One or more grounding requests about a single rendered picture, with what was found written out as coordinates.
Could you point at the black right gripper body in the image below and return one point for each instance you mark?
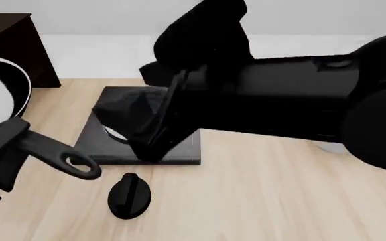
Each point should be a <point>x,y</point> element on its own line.
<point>171,108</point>

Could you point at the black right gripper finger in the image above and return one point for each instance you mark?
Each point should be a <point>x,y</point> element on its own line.
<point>166,146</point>
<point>126,113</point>

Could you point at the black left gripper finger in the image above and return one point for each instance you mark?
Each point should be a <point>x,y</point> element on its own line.
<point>10,165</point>
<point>3,130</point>

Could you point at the black frying pan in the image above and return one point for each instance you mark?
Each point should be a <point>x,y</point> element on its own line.
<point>47,146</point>

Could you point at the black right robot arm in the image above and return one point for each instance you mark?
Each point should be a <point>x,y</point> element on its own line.
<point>280,95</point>

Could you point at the dark wooden cabinet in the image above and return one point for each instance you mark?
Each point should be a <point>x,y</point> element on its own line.
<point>18,50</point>

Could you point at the flat black stove plate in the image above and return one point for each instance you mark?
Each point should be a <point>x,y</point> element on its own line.
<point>90,150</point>

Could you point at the round black stove knob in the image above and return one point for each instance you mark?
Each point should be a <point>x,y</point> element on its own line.
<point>129,195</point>

